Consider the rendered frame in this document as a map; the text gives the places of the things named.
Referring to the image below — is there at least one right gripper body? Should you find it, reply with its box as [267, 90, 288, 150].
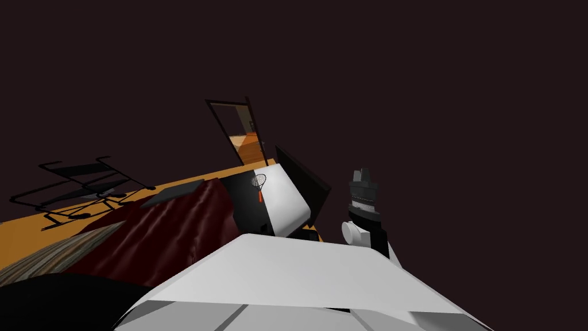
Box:
[348, 179, 380, 199]

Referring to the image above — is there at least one white and orange racket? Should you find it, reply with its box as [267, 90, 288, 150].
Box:
[250, 173, 268, 203]

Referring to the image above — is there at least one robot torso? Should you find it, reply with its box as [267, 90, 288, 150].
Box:
[114, 233, 495, 331]

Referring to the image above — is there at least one bed with dark red blanket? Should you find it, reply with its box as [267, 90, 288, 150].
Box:
[64, 145, 332, 288]

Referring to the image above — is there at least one striped grey rug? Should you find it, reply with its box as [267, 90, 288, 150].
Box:
[0, 222, 127, 288]

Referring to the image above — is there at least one black frame chair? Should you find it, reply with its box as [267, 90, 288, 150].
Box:
[9, 156, 157, 232]

